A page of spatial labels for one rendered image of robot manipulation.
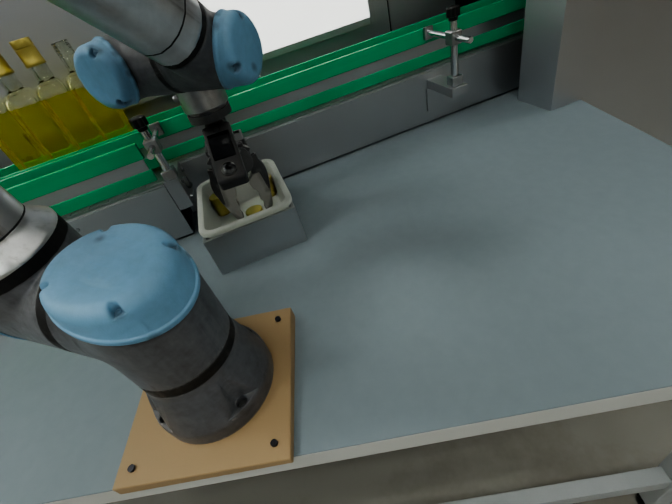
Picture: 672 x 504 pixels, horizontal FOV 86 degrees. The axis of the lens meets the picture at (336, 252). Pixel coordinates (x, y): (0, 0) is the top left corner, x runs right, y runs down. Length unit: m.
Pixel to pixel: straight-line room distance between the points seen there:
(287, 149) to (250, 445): 0.65
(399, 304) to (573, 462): 0.84
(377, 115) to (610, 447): 1.06
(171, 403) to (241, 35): 0.39
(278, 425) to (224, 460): 0.07
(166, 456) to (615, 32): 1.12
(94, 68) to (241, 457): 0.47
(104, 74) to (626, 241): 0.71
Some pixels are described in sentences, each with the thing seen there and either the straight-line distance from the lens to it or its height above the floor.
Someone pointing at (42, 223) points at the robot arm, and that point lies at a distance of 0.45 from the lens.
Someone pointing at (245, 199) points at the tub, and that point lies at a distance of 0.85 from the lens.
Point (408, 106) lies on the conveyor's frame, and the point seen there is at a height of 0.81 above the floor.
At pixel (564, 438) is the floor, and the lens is 1.28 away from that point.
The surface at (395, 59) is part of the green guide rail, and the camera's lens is 0.97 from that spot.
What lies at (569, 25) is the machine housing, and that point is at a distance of 0.99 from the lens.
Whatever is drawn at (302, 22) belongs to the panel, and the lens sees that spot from 1.05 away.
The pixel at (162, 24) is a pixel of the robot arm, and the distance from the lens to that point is 0.41.
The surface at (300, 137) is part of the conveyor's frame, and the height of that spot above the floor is 0.84.
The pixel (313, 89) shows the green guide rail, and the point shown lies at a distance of 0.90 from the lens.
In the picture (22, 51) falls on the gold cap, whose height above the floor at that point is 1.14.
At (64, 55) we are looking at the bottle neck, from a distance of 0.92.
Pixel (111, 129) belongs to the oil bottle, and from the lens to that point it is 0.92.
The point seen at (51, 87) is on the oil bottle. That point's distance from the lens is 0.92.
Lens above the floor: 1.16
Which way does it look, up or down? 39 degrees down
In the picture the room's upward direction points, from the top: 18 degrees counter-clockwise
